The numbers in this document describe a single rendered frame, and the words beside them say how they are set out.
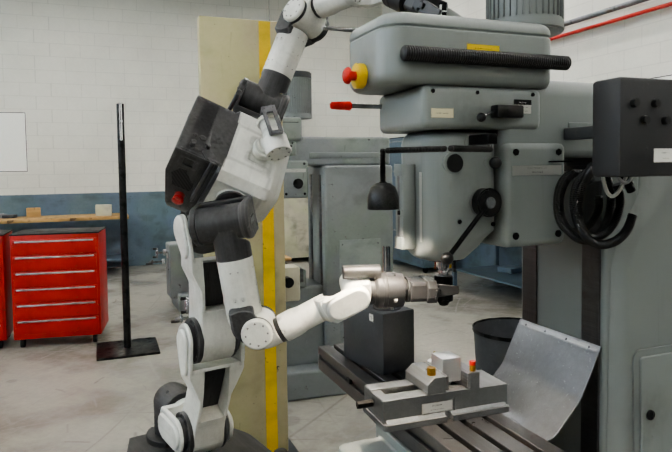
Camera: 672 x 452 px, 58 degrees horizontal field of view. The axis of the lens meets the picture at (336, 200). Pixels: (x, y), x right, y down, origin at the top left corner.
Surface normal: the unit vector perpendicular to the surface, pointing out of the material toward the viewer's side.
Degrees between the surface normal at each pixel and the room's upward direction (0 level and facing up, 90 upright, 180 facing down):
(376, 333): 90
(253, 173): 58
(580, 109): 90
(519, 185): 90
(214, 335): 80
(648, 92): 90
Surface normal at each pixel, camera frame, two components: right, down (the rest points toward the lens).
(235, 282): 0.02, 0.11
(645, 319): 0.37, 0.02
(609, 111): -0.93, 0.04
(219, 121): 0.47, -0.51
